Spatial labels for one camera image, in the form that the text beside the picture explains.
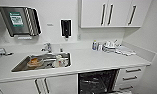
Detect stainless steel dishwasher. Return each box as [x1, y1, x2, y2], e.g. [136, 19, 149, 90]
[77, 68, 120, 94]

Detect blue label bottle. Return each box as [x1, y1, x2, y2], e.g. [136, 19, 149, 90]
[91, 40, 98, 51]

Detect small clear bottle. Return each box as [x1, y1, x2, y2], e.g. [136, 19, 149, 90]
[97, 43, 103, 52]

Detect white cup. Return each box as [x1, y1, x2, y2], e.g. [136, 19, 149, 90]
[55, 54, 69, 68]

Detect black soap dispenser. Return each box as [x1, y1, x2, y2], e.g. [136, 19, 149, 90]
[59, 18, 73, 38]

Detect stack of white cups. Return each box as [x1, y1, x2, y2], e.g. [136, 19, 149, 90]
[102, 39, 117, 54]

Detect chrome faucet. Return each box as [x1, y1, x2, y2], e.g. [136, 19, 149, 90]
[41, 42, 54, 54]

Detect dishes on counter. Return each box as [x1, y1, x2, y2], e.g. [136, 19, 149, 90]
[114, 46, 137, 57]

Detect white under-sink cabinet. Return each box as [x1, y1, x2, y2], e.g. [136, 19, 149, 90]
[0, 73, 78, 94]

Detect stainless steel sink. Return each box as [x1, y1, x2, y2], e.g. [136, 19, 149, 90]
[11, 51, 73, 73]

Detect white drawer unit narrow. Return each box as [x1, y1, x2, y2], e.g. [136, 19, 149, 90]
[114, 64, 148, 94]

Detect steel paper towel dispenser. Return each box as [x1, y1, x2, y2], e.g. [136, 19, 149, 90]
[0, 5, 43, 38]

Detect dish rack with dishes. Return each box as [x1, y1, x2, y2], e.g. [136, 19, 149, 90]
[0, 48, 14, 61]

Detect white wall outlet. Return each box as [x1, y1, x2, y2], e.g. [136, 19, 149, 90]
[77, 33, 82, 41]

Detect small wall label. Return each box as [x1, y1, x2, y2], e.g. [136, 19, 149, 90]
[46, 22, 54, 27]

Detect white wall cabinet three doors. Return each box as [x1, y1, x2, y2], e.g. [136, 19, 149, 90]
[78, 0, 154, 29]

